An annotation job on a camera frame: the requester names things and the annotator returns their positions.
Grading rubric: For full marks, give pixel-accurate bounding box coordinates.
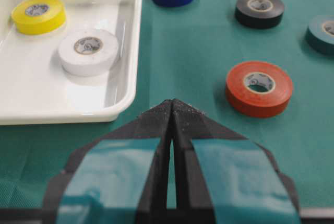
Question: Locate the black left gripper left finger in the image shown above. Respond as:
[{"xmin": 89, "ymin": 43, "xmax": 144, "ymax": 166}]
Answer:
[{"xmin": 42, "ymin": 100, "xmax": 172, "ymax": 223}]

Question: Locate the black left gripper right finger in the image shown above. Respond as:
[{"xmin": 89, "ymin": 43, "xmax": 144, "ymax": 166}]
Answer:
[{"xmin": 172, "ymin": 99, "xmax": 301, "ymax": 223}]

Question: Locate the red tape roll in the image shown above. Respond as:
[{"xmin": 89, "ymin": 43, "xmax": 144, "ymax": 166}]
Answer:
[{"xmin": 225, "ymin": 61, "xmax": 293, "ymax": 117}]

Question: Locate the white tape roll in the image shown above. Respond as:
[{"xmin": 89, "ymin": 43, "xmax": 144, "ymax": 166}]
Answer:
[{"xmin": 57, "ymin": 28, "xmax": 119, "ymax": 77}]

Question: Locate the black tape roll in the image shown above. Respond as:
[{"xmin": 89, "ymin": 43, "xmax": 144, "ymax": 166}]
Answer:
[{"xmin": 234, "ymin": 0, "xmax": 284, "ymax": 29}]

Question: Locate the yellow tape roll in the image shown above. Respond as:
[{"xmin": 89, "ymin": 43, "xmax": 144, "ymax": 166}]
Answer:
[{"xmin": 11, "ymin": 0, "xmax": 66, "ymax": 35}]

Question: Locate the white plastic tray case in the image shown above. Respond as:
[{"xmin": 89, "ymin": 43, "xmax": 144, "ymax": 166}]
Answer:
[{"xmin": 1, "ymin": 0, "xmax": 142, "ymax": 125}]

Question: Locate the green tape roll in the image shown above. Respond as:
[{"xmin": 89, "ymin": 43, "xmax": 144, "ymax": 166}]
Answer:
[{"xmin": 305, "ymin": 15, "xmax": 333, "ymax": 56}]

